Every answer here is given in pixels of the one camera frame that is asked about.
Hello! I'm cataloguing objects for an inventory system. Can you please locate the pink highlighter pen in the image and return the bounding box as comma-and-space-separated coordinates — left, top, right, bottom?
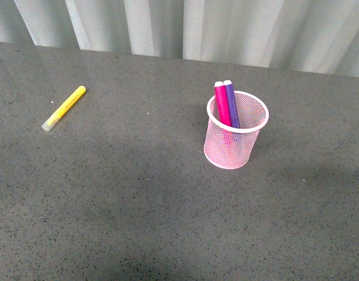
214, 81, 231, 126

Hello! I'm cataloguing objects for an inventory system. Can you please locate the purple highlighter pen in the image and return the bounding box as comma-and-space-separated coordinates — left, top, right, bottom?
223, 80, 240, 129

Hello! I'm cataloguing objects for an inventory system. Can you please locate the pink mesh pen cup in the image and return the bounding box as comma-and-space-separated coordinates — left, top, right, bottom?
203, 91, 269, 169

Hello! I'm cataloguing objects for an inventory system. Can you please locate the yellow highlighter pen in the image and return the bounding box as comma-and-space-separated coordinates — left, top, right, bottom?
41, 85, 86, 131

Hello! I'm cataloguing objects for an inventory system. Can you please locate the white pleated curtain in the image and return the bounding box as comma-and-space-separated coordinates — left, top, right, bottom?
0, 0, 359, 77

